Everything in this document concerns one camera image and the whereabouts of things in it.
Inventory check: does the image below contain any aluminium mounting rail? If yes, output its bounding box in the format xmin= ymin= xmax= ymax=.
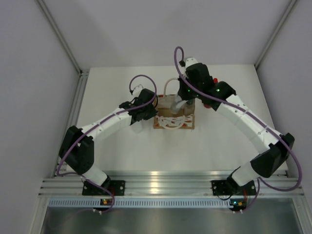
xmin=39 ymin=170 xmax=304 ymax=197

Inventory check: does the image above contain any small jar with grey lid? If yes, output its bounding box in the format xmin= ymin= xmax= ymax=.
xmin=185 ymin=99 xmax=195 ymax=108

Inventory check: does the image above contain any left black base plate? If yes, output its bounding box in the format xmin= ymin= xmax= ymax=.
xmin=82 ymin=180 xmax=126 ymax=196

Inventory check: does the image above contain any translucent bottle with black cap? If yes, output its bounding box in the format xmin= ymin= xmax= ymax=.
xmin=131 ymin=121 xmax=143 ymax=134

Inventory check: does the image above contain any right aluminium frame post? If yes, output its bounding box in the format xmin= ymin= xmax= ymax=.
xmin=254 ymin=0 xmax=299 ymax=70

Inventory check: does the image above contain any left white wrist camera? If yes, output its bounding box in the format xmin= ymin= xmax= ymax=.
xmin=134 ymin=84 xmax=144 ymax=90

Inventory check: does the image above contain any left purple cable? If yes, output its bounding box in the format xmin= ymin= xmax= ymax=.
xmin=56 ymin=74 xmax=158 ymax=214

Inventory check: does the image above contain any red bottle with red cap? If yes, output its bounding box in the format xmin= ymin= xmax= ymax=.
xmin=203 ymin=78 xmax=218 ymax=109

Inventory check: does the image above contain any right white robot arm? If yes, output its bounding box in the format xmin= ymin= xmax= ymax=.
xmin=177 ymin=58 xmax=294 ymax=194

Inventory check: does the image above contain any purple cable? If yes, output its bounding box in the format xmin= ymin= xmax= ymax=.
xmin=174 ymin=46 xmax=303 ymax=213
xmin=56 ymin=74 xmax=158 ymax=214

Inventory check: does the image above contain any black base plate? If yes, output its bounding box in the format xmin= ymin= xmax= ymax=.
xmin=82 ymin=180 xmax=126 ymax=196
xmin=211 ymin=180 xmax=256 ymax=196

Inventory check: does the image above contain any left aluminium frame post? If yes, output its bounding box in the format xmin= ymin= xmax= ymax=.
xmin=35 ymin=0 xmax=82 ymax=74

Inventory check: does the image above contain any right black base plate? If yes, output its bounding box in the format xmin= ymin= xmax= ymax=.
xmin=211 ymin=180 xmax=256 ymax=196

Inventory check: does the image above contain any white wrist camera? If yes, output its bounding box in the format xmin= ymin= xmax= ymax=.
xmin=134 ymin=84 xmax=144 ymax=90
xmin=185 ymin=57 xmax=198 ymax=68

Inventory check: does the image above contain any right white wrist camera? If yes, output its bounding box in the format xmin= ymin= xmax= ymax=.
xmin=185 ymin=57 xmax=198 ymax=68

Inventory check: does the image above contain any white slotted cable duct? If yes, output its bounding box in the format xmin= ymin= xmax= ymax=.
xmin=48 ymin=198 xmax=235 ymax=208

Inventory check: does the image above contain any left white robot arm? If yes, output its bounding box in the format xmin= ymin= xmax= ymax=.
xmin=58 ymin=88 xmax=157 ymax=195

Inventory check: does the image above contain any canvas bag with strawberry print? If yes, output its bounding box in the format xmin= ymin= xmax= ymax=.
xmin=153 ymin=78 xmax=195 ymax=130

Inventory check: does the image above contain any clear plastic sachet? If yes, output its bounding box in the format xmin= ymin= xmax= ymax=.
xmin=170 ymin=99 xmax=187 ymax=115

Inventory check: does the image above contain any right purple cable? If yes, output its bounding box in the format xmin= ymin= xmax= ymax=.
xmin=174 ymin=46 xmax=303 ymax=213

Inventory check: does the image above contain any aluminium frame post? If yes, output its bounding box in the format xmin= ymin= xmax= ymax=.
xmin=254 ymin=0 xmax=299 ymax=70
xmin=35 ymin=0 xmax=82 ymax=74

